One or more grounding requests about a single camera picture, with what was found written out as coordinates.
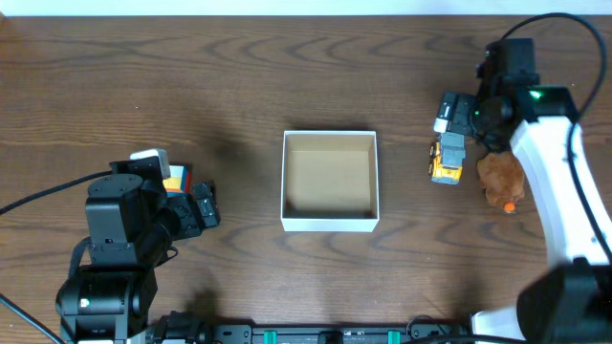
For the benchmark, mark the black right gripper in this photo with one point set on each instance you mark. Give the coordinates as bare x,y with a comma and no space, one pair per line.
459,123

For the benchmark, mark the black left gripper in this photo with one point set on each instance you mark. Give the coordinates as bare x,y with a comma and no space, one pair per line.
192,213

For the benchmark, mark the yellow grey toy truck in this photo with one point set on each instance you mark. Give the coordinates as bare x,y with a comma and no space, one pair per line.
446,154

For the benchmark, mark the brown plush toy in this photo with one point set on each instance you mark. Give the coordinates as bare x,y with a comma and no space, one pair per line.
502,179

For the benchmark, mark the white cardboard box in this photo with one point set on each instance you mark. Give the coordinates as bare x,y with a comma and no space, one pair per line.
329,181

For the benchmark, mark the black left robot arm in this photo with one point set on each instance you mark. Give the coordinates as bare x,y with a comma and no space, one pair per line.
133,225

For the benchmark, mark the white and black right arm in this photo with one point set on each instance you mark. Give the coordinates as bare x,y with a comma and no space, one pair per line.
513,112

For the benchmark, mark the multicoloured puzzle cube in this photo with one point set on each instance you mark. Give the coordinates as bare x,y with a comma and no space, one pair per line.
179,180

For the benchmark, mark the black mounting rail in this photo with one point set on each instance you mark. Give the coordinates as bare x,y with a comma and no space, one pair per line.
188,328

